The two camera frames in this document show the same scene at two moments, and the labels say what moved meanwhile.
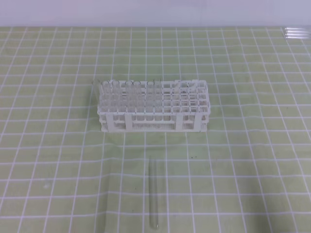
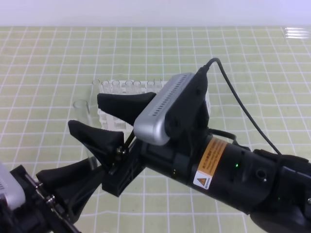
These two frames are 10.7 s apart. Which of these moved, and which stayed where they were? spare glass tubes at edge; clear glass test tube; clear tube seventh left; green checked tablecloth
Moved: clear glass test tube
Stayed: spare glass tubes at edge; green checked tablecloth; clear tube seventh left
